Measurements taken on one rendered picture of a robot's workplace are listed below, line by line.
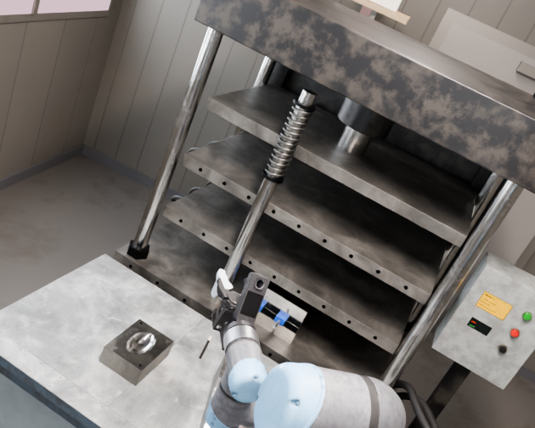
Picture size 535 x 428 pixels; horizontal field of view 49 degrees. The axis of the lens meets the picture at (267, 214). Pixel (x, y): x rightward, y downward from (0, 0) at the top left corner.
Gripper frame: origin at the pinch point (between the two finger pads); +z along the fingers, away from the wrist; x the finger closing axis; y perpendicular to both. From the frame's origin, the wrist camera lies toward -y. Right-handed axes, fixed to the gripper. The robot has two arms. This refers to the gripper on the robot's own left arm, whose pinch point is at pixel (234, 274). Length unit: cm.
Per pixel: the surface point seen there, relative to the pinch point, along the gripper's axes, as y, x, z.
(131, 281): 66, -1, 80
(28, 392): 82, -26, 27
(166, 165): 23, -6, 100
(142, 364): 59, 2, 27
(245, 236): 28, 30, 79
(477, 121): -56, 61, 44
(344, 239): 8, 61, 68
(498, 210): -36, 83, 36
